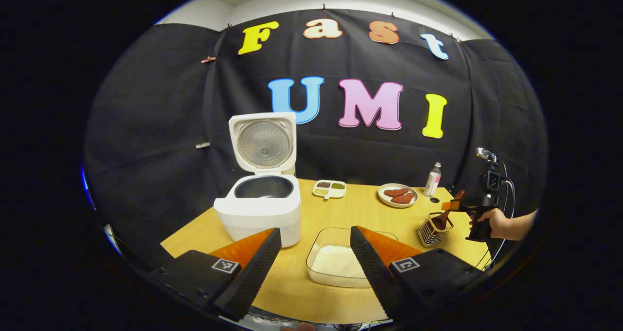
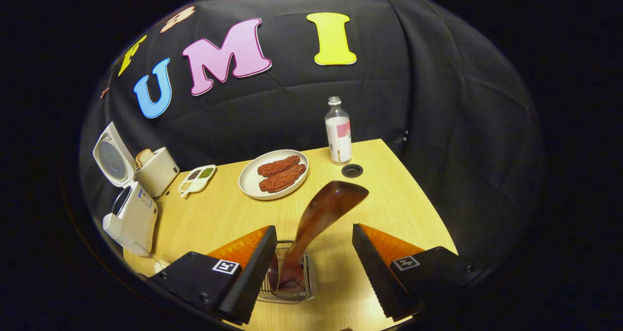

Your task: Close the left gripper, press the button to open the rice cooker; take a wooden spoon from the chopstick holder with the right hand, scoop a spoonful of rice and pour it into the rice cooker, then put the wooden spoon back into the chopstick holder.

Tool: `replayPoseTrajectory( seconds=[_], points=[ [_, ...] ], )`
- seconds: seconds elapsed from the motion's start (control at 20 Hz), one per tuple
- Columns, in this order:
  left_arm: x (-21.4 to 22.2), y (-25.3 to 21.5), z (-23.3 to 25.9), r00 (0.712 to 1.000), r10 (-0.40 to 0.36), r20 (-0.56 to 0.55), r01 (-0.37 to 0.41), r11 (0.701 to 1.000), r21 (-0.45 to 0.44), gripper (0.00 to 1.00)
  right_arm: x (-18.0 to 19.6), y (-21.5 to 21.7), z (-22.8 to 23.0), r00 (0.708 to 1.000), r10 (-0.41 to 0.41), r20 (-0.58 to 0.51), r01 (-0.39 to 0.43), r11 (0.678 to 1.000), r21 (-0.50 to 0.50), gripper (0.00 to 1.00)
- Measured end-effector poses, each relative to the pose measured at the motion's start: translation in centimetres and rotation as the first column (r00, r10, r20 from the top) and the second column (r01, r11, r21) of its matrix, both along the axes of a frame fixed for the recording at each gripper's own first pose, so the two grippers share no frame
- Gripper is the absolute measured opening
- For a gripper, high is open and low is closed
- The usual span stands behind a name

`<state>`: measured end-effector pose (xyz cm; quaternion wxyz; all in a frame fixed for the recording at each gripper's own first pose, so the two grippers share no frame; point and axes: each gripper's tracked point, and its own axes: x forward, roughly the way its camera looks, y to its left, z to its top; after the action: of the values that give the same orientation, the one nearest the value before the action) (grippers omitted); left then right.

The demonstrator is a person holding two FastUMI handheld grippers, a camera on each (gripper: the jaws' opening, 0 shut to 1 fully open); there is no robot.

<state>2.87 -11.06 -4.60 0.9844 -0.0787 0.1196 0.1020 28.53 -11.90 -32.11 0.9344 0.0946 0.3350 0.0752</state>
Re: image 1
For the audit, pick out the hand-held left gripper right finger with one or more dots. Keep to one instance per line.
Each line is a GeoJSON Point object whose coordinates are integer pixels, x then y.
{"type": "Point", "coordinates": [375, 275]}

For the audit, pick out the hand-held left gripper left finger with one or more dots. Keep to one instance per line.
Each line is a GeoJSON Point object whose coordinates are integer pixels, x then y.
{"type": "Point", "coordinates": [255, 275]}

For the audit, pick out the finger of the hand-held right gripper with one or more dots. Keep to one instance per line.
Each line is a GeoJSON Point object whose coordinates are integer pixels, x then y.
{"type": "Point", "coordinates": [450, 205]}

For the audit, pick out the brown wooden spoon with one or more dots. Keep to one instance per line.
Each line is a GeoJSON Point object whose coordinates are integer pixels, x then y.
{"type": "Point", "coordinates": [440, 220]}

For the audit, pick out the white rice cooker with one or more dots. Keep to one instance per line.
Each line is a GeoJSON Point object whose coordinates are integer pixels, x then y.
{"type": "Point", "coordinates": [258, 216]}

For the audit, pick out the small pink label bottle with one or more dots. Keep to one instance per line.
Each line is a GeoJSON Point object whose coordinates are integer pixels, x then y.
{"type": "Point", "coordinates": [432, 181]}

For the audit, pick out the brown meat piece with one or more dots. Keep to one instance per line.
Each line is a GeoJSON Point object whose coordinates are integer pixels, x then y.
{"type": "Point", "coordinates": [396, 192]}
{"type": "Point", "coordinates": [403, 198]}

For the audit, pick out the clear plastic container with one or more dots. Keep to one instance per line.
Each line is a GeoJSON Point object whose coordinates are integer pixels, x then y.
{"type": "Point", "coordinates": [340, 234]}

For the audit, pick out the white round plate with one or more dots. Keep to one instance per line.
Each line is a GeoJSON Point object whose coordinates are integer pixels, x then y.
{"type": "Point", "coordinates": [384, 199]}

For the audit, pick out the white divided grain dish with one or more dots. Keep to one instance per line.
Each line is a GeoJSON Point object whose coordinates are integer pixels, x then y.
{"type": "Point", "coordinates": [329, 189]}

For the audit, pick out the small white tag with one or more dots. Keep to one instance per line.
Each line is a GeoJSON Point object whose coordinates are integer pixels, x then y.
{"type": "Point", "coordinates": [203, 145]}

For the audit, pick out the black backdrop cloth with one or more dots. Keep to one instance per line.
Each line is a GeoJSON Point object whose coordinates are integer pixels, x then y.
{"type": "Point", "coordinates": [170, 126]}

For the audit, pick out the pink cloth clip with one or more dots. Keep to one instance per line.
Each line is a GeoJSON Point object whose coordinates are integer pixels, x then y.
{"type": "Point", "coordinates": [209, 59]}

